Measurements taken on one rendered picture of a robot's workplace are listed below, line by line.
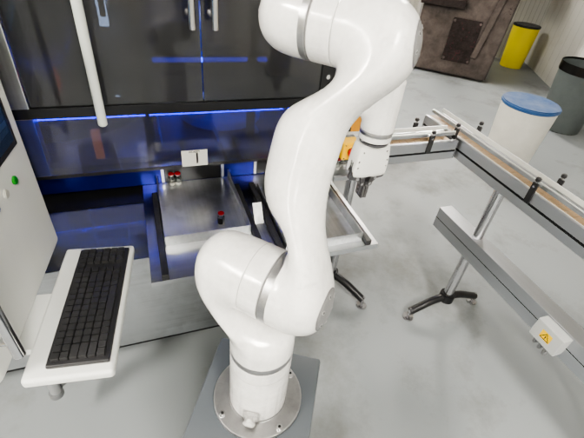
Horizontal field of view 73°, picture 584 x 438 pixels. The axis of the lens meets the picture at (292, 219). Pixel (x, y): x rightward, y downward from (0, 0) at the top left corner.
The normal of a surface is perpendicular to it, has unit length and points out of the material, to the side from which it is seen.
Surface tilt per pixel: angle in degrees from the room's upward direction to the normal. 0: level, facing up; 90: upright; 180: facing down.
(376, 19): 57
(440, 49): 90
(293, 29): 91
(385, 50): 68
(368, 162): 90
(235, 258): 26
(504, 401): 0
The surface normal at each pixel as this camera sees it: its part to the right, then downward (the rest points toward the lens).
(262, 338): 0.25, -0.34
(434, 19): -0.38, 0.54
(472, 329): 0.10, -0.78
